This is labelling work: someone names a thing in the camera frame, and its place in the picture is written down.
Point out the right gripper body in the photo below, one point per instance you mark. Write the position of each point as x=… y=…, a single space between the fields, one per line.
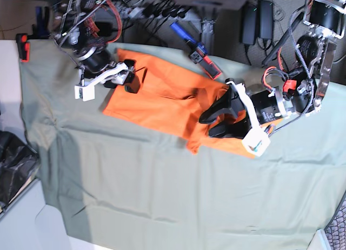
x=96 y=63

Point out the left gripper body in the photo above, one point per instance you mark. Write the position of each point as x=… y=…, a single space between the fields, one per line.
x=268 y=107

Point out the orange T-shirt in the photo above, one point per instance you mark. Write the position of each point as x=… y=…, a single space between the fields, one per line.
x=171 y=100

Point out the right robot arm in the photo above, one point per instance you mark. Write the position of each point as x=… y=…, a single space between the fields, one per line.
x=86 y=27

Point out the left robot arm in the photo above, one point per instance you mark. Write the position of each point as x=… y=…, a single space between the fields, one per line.
x=295 y=87

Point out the black power brick left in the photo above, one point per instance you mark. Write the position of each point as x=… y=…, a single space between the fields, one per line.
x=104 y=29

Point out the blue clamp at centre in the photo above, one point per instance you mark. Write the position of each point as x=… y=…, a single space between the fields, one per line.
x=198 y=54

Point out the blue clamp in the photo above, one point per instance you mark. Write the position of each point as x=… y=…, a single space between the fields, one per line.
x=198 y=54
x=39 y=32

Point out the blue clamp at left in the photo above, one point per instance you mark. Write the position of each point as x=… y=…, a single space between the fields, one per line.
x=39 y=32

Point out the black power adapter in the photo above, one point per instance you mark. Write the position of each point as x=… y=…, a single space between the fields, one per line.
x=248 y=26
x=266 y=19

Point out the black power adapter right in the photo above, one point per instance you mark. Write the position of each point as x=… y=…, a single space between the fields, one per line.
x=266 y=19

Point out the green table cloth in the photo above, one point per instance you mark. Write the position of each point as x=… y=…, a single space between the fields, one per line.
x=123 y=186

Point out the black plastic bag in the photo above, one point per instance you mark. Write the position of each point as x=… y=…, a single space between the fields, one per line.
x=18 y=163

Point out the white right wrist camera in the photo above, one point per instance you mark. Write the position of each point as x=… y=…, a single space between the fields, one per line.
x=86 y=93

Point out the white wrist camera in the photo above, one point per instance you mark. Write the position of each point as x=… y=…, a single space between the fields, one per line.
x=256 y=142
x=86 y=93

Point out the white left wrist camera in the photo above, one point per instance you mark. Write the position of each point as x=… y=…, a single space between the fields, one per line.
x=256 y=142

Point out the aluminium frame post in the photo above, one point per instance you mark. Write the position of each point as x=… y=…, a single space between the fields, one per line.
x=208 y=17

